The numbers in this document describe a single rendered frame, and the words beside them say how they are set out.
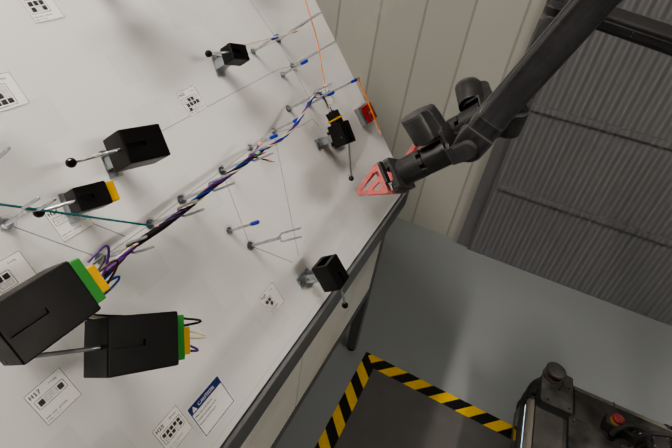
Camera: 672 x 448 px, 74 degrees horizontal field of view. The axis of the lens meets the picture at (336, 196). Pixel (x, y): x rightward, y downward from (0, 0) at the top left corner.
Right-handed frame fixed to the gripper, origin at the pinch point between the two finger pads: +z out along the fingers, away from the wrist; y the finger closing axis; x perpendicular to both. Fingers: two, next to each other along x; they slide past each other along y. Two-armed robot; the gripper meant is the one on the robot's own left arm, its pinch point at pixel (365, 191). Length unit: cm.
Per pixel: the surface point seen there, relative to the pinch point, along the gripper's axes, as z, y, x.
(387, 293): 59, -123, 29
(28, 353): 15, 63, 12
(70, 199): 19, 52, -7
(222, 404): 26.8, 30.6, 27.9
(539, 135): -35, -146, -14
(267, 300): 21.8, 16.3, 14.1
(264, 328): 23.1, 18.4, 19.0
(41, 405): 29, 56, 17
